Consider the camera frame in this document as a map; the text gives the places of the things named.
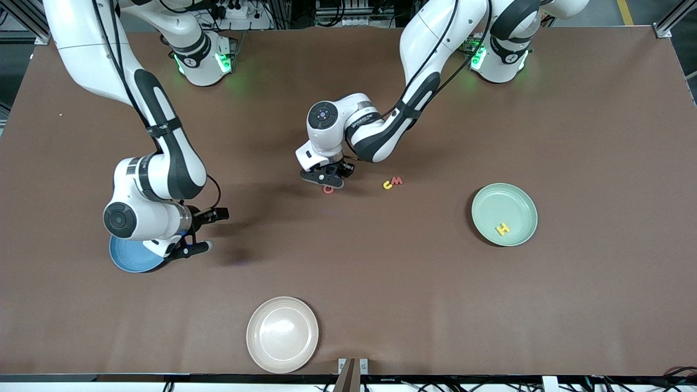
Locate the aluminium frame post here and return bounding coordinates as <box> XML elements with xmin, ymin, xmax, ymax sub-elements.
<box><xmin>653</xmin><ymin>0</ymin><xmax>697</xmax><ymax>40</ymax></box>
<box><xmin>0</xmin><ymin>0</ymin><xmax>52</xmax><ymax>46</ymax></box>

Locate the metal mounting bracket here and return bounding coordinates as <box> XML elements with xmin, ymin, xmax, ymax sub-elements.
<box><xmin>338</xmin><ymin>358</ymin><xmax>369</xmax><ymax>376</ymax></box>

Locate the pale green plate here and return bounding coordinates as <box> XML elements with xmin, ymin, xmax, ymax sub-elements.
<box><xmin>471</xmin><ymin>183</ymin><xmax>539</xmax><ymax>247</ymax></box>

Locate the brown table cover sheet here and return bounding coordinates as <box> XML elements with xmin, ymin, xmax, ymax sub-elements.
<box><xmin>0</xmin><ymin>26</ymin><xmax>697</xmax><ymax>377</ymax></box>

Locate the white power strip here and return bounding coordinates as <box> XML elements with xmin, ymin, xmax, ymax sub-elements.
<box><xmin>212</xmin><ymin>0</ymin><xmax>274</xmax><ymax>31</ymax></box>

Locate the beige plate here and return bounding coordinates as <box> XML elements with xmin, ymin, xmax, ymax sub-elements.
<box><xmin>246</xmin><ymin>296</ymin><xmax>320</xmax><ymax>374</ymax></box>

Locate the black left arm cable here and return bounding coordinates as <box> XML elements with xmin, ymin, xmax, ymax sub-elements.
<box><xmin>343</xmin><ymin>0</ymin><xmax>493</xmax><ymax>164</ymax></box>

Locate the blue plate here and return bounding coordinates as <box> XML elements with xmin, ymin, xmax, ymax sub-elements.
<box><xmin>109</xmin><ymin>234</ymin><xmax>167</xmax><ymax>274</ymax></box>

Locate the brown camera stand pole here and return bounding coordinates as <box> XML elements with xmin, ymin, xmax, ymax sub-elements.
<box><xmin>333</xmin><ymin>358</ymin><xmax>357</xmax><ymax>392</ymax></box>

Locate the cable bundle under table edge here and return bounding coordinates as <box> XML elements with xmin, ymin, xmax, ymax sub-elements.
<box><xmin>591</xmin><ymin>366</ymin><xmax>697</xmax><ymax>392</ymax></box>

